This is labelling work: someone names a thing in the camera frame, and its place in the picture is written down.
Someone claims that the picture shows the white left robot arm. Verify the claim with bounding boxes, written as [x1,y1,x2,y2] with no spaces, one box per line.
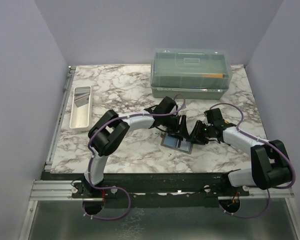
[83,96,190,198]

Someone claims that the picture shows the clear lidded storage box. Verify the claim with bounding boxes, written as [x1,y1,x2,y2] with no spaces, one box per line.
[150,48,233,100]

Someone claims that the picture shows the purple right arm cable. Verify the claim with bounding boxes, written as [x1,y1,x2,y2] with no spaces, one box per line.
[211,102,296,218]

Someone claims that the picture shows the grey leather card holder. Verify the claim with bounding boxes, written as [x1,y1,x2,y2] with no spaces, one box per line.
[160,133,193,154]

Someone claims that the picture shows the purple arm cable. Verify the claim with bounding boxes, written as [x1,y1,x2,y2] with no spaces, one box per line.
[82,94,186,221]
[211,102,296,218]

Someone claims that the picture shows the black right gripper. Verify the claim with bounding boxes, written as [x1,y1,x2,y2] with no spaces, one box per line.
[189,120,214,146]

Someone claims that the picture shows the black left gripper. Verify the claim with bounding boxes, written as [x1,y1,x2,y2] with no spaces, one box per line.
[161,114,190,141]

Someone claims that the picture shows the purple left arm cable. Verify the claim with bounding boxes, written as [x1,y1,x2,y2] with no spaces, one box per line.
[82,94,186,221]

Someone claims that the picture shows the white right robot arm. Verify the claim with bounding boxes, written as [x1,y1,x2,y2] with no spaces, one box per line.
[190,108,296,196]

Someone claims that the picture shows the white plastic card tray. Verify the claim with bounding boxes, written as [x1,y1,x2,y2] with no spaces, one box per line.
[69,86,93,132]

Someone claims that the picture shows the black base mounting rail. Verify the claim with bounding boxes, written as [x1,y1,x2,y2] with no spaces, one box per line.
[41,172,249,208]

